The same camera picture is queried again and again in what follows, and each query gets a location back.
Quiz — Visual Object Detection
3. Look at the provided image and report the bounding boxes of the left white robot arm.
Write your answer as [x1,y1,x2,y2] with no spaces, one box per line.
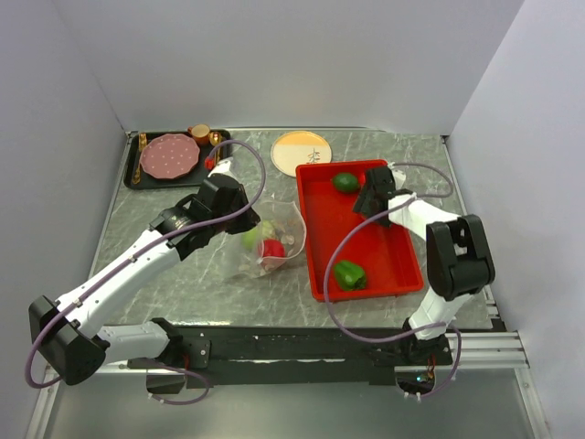
[28,174,260,385]

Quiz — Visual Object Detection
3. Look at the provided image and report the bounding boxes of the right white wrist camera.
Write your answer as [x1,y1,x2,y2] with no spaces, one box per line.
[388,163,406,189]

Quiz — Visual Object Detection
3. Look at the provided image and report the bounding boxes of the red apple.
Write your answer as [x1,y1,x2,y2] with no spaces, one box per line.
[258,239,286,258]

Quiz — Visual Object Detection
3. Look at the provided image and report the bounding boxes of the black serving tray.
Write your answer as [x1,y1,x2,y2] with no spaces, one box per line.
[123,131,213,190]

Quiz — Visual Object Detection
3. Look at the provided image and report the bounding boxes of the green bell pepper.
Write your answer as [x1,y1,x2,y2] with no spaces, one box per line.
[333,260,367,291]

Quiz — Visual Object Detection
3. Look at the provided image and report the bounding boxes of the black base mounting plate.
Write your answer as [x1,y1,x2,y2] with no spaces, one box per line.
[100,318,453,390]

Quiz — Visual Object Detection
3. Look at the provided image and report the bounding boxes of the gold spoon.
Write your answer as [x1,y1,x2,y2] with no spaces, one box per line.
[208,131,224,165]

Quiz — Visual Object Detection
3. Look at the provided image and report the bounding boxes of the orange cup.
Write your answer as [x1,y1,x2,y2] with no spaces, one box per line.
[187,123,211,145]

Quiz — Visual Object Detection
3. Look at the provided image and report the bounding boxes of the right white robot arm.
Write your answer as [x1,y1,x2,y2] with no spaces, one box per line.
[353,166,495,364]

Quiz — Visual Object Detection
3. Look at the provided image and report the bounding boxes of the red plastic bin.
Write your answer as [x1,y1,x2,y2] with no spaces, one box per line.
[296,159,423,302]

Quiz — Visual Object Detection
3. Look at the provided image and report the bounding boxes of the light green apple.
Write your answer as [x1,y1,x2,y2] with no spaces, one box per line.
[241,220,275,251]

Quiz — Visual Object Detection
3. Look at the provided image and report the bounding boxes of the beige round plate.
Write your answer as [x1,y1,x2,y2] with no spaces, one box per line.
[271,131,333,177]

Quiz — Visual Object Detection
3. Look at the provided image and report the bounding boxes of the pink dotted plate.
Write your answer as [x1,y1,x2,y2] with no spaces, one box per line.
[140,134,201,180]

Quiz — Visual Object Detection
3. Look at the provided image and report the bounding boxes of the green lime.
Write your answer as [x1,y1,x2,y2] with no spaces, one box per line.
[332,173,360,194]

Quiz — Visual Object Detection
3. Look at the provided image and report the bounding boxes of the gold fork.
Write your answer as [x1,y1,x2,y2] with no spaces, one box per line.
[131,133,147,185]

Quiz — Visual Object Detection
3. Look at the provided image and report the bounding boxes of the aluminium rail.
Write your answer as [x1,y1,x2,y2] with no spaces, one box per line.
[47,332,530,372]

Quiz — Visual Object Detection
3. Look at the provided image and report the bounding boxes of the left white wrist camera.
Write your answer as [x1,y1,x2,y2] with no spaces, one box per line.
[207,156,237,180]

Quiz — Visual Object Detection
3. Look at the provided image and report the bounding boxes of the clear zip top bag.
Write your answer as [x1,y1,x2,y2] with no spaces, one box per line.
[226,198,307,278]

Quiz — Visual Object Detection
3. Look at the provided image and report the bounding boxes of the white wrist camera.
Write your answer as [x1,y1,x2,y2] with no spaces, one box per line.
[388,163,406,189]
[207,156,237,180]

